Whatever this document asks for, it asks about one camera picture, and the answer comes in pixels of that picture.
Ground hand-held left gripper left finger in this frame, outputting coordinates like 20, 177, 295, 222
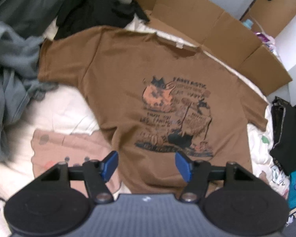
39, 150, 119, 204

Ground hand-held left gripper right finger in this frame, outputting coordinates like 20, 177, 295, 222
175, 151, 256, 203

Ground brown printed t-shirt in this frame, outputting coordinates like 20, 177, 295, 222
38, 26, 268, 195

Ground cream bear printed blanket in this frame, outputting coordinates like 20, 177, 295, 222
0, 17, 294, 237

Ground black folded cloth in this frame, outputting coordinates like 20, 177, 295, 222
271, 96, 296, 176

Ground grey-blue pants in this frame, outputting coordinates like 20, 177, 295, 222
0, 21, 58, 158

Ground flat cardboard sheet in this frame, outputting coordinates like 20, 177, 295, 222
118, 0, 293, 95

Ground black crumpled garment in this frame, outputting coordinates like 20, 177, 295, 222
54, 0, 151, 40

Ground cardboard box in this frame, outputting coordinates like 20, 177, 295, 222
247, 0, 296, 39

